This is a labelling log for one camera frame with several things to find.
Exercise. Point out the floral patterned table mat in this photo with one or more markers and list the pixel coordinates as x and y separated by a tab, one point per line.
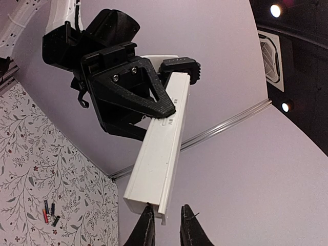
39	166

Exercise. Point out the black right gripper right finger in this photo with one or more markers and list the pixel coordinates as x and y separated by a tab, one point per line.
191	232

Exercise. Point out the left aluminium frame post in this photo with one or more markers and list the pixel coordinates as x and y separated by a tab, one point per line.
225	125

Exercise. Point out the red battery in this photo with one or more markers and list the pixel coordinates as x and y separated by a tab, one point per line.
45	214

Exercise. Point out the long white remote control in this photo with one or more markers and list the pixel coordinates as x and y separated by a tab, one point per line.
152	177

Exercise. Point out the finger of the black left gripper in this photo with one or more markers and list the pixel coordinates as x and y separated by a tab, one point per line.
123	85
124	129

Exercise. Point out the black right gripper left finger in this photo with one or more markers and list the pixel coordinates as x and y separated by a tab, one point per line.
143	233

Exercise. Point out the ceiling air vent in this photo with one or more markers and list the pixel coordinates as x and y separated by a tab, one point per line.
272	59

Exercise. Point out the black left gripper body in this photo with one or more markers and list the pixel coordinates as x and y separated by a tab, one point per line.
83	81

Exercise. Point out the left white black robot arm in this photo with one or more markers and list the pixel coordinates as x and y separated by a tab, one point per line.
65	41

